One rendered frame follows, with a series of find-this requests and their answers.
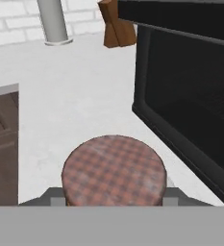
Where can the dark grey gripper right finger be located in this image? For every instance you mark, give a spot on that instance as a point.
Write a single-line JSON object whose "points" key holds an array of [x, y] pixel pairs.
{"points": [[174, 198]]}

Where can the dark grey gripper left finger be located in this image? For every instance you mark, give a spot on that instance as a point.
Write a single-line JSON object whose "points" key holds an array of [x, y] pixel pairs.
{"points": [[52, 198]]}

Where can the jam jar with checkered lid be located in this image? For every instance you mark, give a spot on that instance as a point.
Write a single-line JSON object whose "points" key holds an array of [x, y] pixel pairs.
{"points": [[114, 171]]}

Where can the brown wooden cabinet door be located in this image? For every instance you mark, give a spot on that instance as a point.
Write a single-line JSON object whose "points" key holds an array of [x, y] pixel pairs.
{"points": [[3, 149]]}

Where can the black microwave oven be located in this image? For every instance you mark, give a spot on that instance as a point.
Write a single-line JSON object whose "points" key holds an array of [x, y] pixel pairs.
{"points": [[193, 89]]}

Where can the grey cylindrical pipe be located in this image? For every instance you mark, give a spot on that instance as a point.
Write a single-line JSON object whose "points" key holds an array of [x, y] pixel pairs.
{"points": [[54, 20]]}

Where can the brown wooden knife block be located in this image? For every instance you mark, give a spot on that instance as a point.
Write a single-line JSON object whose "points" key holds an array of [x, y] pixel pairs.
{"points": [[118, 27]]}

